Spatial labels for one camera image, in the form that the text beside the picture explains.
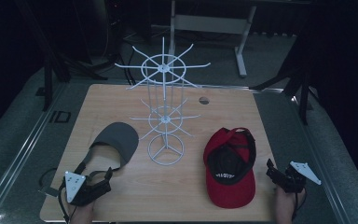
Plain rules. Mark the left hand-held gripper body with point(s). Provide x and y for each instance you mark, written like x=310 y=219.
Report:
x=74 y=186

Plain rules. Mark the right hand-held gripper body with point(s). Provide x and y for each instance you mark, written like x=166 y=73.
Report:
x=295 y=179

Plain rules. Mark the grey baseball cap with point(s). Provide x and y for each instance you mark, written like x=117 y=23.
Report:
x=118 y=138

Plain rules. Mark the red baseball cap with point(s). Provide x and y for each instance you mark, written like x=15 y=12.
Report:
x=230 y=180

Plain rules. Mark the person's right hand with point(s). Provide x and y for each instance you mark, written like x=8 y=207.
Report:
x=287 y=202

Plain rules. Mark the person's left hand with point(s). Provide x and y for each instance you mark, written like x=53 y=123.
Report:
x=81 y=214

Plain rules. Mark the grey tape strip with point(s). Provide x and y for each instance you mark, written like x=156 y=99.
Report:
x=48 y=191

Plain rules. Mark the metal floor rail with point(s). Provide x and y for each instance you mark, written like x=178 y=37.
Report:
x=320 y=161
x=18 y=146

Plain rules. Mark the white metal desk frame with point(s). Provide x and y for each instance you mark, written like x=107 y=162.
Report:
x=211 y=24

